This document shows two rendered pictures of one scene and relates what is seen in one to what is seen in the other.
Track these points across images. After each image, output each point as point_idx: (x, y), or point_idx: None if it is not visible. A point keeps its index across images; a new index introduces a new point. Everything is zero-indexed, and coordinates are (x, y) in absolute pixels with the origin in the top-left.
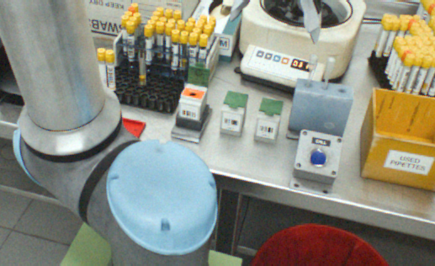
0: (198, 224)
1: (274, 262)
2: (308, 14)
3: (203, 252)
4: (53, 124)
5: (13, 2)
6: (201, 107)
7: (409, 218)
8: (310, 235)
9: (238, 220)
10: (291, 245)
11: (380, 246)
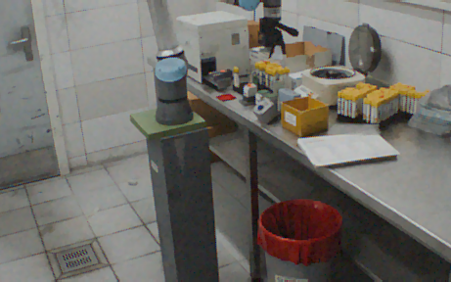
0: (167, 72)
1: (298, 215)
2: (276, 53)
3: (171, 86)
4: (158, 47)
5: (150, 11)
6: (249, 91)
7: (277, 138)
8: (322, 210)
9: (253, 150)
10: (312, 212)
11: (375, 249)
